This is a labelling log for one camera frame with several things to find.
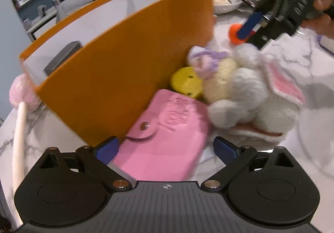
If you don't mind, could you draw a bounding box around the white crochet bunny toy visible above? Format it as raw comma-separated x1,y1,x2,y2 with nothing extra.
187,44,305,143

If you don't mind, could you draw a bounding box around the black small box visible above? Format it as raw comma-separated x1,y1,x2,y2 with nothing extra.
44,41,82,76

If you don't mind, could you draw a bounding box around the white plate with flatbread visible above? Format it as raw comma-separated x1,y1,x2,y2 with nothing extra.
212,0,242,15

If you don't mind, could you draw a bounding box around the orange crochet strawberry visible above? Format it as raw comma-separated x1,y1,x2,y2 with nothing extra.
228,23,249,45

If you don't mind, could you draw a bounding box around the white drawer cabinet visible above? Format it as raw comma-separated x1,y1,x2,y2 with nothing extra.
27,9,57,42

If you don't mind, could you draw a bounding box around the grey quilted jacket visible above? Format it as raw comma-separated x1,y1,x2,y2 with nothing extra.
56,0,94,23

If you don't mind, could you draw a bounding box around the person's right hand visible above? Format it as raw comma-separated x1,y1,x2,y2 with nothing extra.
301,0,333,39

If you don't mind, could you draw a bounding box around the yellow round toy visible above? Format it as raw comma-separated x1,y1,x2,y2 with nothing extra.
170,66,202,99

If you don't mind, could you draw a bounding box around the orange cardboard box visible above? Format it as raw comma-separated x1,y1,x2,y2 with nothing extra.
19,0,214,146

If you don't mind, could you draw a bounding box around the pink leather wallet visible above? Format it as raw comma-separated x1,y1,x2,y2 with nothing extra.
113,89,212,182

